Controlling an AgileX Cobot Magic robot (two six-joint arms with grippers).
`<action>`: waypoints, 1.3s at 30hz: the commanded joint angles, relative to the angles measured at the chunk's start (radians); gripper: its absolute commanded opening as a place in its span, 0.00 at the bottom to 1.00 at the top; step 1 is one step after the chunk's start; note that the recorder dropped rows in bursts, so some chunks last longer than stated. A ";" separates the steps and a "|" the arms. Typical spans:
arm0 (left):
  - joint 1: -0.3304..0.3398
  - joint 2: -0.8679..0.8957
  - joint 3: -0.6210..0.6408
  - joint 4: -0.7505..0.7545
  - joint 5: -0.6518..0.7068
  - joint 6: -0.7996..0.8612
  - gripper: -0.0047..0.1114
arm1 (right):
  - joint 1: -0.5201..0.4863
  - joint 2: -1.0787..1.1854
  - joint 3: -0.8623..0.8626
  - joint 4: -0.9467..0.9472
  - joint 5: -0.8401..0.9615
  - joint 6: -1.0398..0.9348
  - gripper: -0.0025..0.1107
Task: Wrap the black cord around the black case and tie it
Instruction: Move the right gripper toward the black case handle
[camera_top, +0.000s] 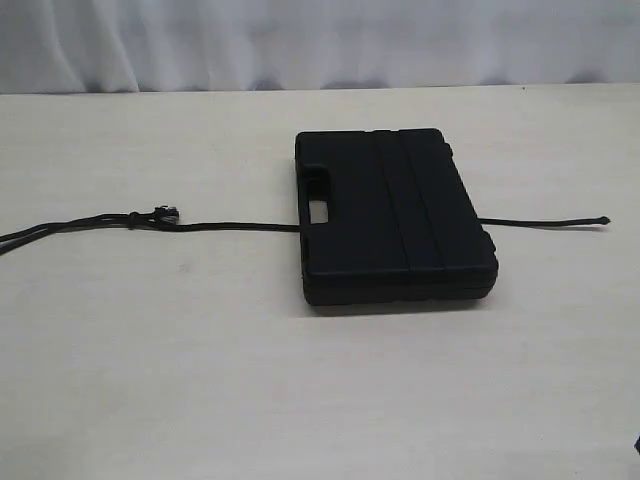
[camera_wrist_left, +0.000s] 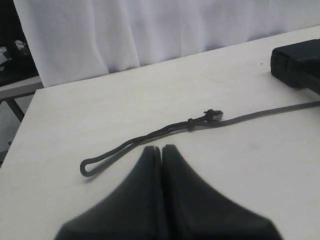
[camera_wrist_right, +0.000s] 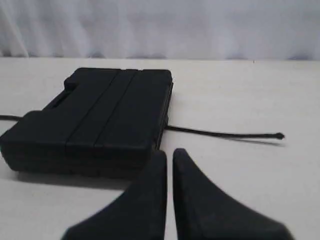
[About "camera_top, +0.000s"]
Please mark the white backdrop curtain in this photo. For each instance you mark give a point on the white backdrop curtain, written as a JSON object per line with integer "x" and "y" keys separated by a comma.
{"x": 136, "y": 46}

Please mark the black plastic carrying case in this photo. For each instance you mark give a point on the black plastic carrying case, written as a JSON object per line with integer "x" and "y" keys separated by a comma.
{"x": 384, "y": 216}

